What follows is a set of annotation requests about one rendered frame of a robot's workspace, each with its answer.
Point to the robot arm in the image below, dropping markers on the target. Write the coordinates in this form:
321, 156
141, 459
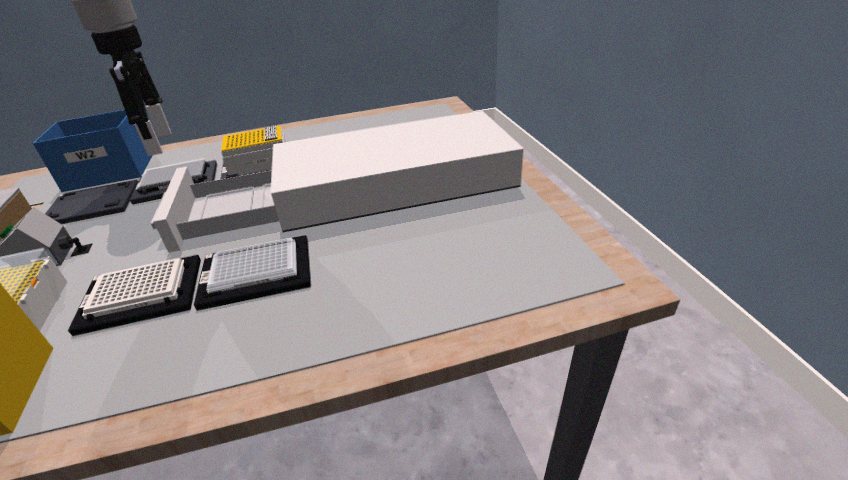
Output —
105, 15

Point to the yellow open-top bin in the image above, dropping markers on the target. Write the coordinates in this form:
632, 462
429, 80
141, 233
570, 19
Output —
24, 352

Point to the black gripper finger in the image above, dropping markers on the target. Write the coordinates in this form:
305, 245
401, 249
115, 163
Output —
151, 98
135, 106

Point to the grey bench mat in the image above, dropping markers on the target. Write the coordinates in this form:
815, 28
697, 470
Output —
376, 282

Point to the blue open-top bin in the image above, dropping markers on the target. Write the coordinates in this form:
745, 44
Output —
94, 154

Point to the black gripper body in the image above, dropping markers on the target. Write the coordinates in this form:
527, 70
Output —
120, 44

